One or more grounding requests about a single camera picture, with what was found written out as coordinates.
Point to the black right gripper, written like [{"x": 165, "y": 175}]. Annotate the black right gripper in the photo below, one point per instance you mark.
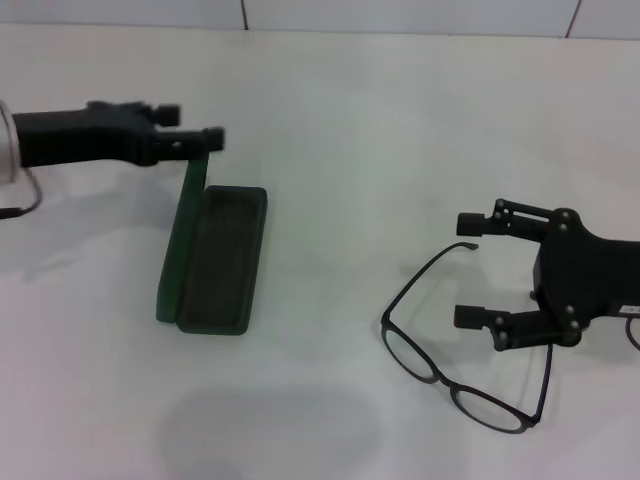
[{"x": 580, "y": 275}]

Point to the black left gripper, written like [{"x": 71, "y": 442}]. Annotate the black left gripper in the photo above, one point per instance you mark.
[{"x": 80, "y": 137}]

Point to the black glasses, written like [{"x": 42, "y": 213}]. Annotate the black glasses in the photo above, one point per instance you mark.
[{"x": 442, "y": 383}]

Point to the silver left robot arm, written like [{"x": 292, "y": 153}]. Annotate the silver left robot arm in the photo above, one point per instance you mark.
[{"x": 6, "y": 145}]

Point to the green glasses case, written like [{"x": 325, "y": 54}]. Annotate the green glasses case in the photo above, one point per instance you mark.
[{"x": 220, "y": 260}]

